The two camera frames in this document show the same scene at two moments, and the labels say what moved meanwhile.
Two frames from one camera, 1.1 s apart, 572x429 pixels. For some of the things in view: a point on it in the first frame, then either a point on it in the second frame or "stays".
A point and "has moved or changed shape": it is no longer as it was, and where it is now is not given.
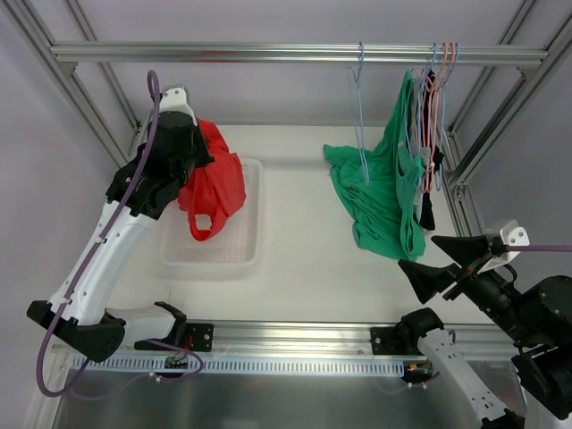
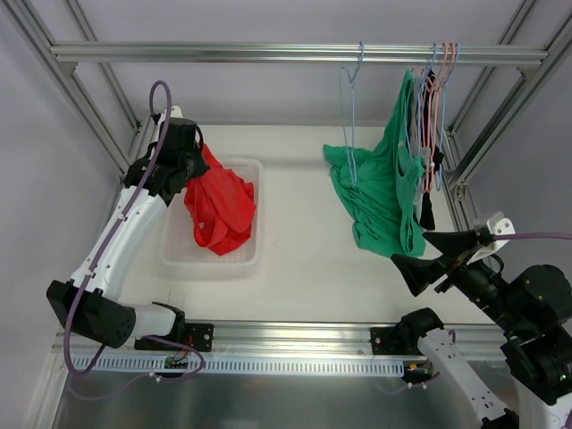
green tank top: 382,189 stays
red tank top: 216,187 has moved or changed shape
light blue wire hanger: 355,93 -> 348,87
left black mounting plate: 202,335 stays
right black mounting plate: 388,340 stays
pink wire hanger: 433,88 stays
